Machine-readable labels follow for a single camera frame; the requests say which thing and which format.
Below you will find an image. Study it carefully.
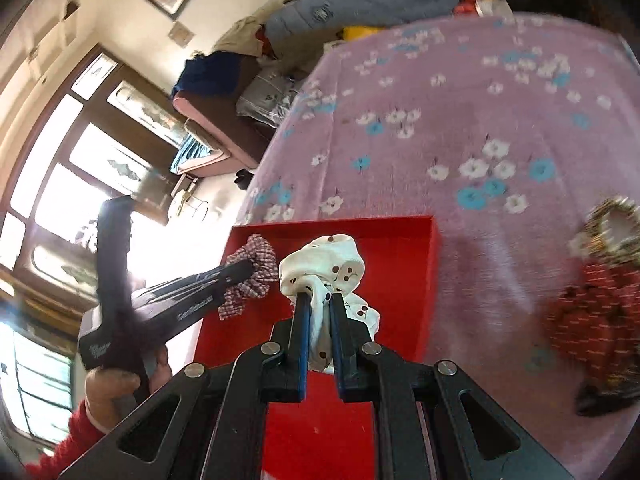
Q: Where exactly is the small wire stool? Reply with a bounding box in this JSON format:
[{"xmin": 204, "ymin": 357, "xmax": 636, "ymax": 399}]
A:
[{"xmin": 167, "ymin": 190, "xmax": 209, "ymax": 221}]

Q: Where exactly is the blue grey quilt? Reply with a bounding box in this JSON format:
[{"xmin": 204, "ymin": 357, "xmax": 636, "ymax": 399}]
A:
[{"xmin": 265, "ymin": 0, "xmax": 459, "ymax": 44}]

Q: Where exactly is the pink floral bedsheet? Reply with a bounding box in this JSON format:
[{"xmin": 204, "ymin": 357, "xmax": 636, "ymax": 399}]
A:
[{"xmin": 239, "ymin": 14, "xmax": 639, "ymax": 479}]

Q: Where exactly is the red dotted scrunchie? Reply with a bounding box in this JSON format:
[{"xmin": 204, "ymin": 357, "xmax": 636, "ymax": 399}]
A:
[{"xmin": 544, "ymin": 262, "xmax": 639, "ymax": 417}]

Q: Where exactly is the left hand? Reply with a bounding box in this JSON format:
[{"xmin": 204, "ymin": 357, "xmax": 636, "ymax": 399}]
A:
[{"xmin": 85, "ymin": 346, "xmax": 172, "ymax": 434}]

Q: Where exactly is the white dotted scrunchie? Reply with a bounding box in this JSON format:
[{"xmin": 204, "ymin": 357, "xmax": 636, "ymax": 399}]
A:
[{"xmin": 279, "ymin": 234, "xmax": 380, "ymax": 374}]

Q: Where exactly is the red plaid scrunchie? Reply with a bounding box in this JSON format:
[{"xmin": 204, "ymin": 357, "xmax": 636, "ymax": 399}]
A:
[{"xmin": 218, "ymin": 234, "xmax": 279, "ymax": 321}]

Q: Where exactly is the yellow bag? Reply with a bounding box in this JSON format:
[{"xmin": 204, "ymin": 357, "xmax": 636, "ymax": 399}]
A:
[{"xmin": 342, "ymin": 25, "xmax": 385, "ymax": 41}]

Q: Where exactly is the blue clothes pile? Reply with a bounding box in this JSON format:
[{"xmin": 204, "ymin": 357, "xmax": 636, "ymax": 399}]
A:
[{"xmin": 170, "ymin": 51, "xmax": 244, "ymax": 99}]

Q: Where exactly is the red sleeve forearm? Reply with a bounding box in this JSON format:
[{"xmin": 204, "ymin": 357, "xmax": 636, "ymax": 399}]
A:
[{"xmin": 25, "ymin": 401, "xmax": 105, "ymax": 480}]

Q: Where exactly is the grey patterned blanket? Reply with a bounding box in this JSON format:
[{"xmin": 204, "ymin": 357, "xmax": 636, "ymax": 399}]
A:
[{"xmin": 235, "ymin": 67, "xmax": 304, "ymax": 129}]

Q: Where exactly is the wooden glass door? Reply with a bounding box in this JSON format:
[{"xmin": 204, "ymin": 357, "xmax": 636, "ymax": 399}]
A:
[{"xmin": 1, "ymin": 44, "xmax": 188, "ymax": 334}]

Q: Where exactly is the red tray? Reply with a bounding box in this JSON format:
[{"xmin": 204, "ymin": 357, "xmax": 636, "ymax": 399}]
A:
[{"xmin": 193, "ymin": 214, "xmax": 442, "ymax": 480}]

